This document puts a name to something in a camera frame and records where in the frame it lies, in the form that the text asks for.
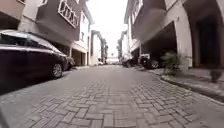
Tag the dark car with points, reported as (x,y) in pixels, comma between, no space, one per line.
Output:
(149,61)
(127,62)

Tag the row of buildings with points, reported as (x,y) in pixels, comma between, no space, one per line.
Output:
(98,46)

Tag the grey brick paved road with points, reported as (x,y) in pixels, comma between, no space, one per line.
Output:
(106,96)

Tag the green plant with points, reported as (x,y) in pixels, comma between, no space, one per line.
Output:
(171,61)

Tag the grey building with carport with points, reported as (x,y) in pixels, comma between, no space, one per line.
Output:
(173,23)

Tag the brown and white building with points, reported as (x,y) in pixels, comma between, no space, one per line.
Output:
(50,16)

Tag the concrete kerb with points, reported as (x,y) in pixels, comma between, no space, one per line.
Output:
(193,86)

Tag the grey pavement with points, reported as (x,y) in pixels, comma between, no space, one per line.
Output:
(196,76)

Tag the black car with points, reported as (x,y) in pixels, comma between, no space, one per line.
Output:
(26,60)

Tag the potted plant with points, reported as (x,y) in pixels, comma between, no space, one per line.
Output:
(216,74)

